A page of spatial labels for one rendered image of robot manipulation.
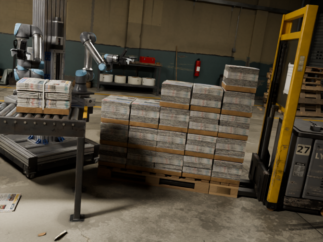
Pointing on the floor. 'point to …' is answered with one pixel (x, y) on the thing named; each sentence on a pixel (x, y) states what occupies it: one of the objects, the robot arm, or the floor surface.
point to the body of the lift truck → (303, 167)
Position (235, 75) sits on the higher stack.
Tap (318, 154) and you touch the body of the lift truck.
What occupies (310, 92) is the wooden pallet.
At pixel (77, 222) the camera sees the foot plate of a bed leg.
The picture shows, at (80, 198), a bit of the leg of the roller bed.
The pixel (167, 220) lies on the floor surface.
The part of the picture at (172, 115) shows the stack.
